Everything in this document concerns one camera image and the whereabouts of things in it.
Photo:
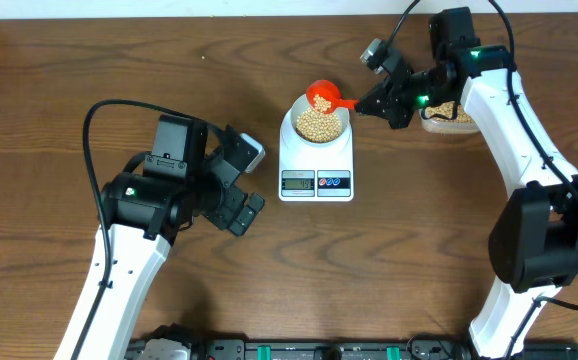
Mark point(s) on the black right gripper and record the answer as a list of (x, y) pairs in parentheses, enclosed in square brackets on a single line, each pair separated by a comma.
[(390, 109)]

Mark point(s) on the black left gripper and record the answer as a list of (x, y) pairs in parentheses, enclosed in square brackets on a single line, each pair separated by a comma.
[(225, 213)]

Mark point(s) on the red measuring scoop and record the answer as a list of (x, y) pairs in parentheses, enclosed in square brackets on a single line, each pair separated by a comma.
[(325, 97)]

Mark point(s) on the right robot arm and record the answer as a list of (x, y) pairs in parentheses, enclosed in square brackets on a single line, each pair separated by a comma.
[(533, 247)]

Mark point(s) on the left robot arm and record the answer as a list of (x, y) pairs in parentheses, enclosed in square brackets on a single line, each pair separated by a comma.
[(190, 172)]

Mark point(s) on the soybeans in bowl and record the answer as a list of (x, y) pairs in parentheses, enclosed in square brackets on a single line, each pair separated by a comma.
[(317, 127)]

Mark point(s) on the white digital kitchen scale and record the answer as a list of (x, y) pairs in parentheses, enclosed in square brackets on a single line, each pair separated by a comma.
[(315, 172)]

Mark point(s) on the grey plastic bowl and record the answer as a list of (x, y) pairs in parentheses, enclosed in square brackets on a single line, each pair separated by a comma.
[(302, 104)]

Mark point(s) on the clear plastic bean container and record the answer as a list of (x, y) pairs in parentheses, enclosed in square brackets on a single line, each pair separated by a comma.
[(447, 128)]

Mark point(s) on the soybeans in container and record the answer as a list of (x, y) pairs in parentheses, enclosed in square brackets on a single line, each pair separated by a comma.
[(448, 112)]

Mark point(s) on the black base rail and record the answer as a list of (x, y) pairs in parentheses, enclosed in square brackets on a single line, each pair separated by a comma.
[(176, 342)]

